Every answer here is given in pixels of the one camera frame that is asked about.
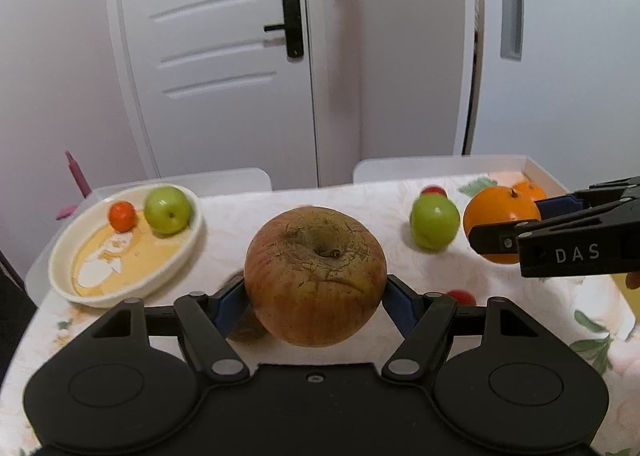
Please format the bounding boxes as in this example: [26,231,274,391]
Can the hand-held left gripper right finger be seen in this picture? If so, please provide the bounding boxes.
[382,273,538,382]

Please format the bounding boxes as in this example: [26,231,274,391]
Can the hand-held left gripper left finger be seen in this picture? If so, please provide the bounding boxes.
[92,276,251,382]

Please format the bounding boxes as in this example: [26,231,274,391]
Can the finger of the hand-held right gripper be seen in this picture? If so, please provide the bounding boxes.
[537,176,640,219]
[470,196,640,278]

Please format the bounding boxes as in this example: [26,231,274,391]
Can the large orange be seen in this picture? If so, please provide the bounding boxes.
[510,179,548,202]
[462,186,543,265]

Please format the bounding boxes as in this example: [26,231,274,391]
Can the green apple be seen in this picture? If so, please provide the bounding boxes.
[144,186,193,236]
[410,195,461,252]

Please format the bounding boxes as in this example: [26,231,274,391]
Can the large russet red apple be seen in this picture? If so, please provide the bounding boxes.
[244,206,388,348]

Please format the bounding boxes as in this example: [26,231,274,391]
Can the cream oval plate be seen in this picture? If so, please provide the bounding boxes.
[48,183,205,308]

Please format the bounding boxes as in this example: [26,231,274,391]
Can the white tray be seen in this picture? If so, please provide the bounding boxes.
[520,155,573,199]

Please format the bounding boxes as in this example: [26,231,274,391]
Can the floral tablecloth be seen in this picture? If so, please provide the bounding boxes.
[10,171,636,456]

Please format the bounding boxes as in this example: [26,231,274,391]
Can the white chair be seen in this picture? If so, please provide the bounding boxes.
[92,167,273,199]
[352,155,528,183]

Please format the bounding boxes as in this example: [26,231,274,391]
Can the white door with narrow window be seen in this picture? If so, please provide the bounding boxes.
[472,0,640,157]

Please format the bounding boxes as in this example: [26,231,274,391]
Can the small orange tangerine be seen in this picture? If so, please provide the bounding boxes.
[108,201,137,233]

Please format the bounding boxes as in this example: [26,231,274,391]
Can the white panelled door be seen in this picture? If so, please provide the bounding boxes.
[115,0,321,187]

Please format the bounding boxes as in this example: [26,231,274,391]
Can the pink mop handle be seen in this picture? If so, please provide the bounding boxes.
[56,150,93,219]

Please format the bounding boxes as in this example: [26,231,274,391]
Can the black door handle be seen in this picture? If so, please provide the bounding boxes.
[264,0,303,58]

